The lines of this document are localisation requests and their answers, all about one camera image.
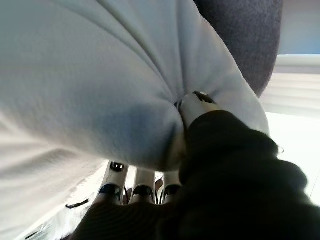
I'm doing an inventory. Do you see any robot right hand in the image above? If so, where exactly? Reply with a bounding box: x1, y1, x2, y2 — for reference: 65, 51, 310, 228
69, 91, 320, 240

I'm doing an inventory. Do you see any white fringed cushion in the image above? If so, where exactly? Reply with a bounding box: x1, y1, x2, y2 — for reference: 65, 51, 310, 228
0, 0, 271, 240

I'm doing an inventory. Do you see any bed with white bedding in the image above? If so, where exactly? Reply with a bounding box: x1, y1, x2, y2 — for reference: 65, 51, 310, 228
259, 53, 320, 208

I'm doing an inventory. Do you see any grey fabric armchair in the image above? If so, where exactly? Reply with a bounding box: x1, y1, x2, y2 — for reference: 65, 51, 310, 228
193, 0, 284, 99

